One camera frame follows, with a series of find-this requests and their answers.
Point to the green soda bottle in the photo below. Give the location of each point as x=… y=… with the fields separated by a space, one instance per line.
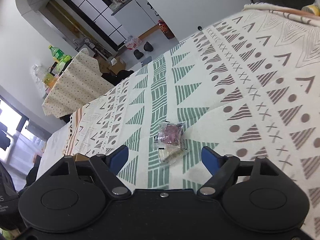
x=58 y=55

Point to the black shoe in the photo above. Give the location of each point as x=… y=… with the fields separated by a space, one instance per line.
x=148 y=47
x=138 y=54

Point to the patterned bed cover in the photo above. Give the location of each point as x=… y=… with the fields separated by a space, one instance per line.
x=247 y=85

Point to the table with dotted cloth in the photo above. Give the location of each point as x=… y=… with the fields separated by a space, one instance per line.
x=79 y=84

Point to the red white plastic bag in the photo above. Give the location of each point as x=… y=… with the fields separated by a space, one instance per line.
x=132 y=42

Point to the dark red bottle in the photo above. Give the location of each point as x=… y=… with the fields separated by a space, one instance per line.
x=165 y=29

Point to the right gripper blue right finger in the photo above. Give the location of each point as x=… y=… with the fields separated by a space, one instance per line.
x=212 y=160

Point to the purple clear snack packet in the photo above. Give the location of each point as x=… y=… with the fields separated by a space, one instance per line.
x=169 y=133

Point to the white cabinet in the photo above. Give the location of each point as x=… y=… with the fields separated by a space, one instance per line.
x=115 y=20

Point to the white rice cracker packet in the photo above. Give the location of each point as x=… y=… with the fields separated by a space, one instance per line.
x=170 y=154

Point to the brown cardboard box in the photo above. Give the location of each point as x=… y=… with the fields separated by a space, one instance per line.
x=80 y=157

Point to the clear plastic bottle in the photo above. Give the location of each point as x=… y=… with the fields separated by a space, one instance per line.
x=41 y=74

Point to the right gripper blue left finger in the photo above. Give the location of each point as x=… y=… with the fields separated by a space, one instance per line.
x=117 y=159

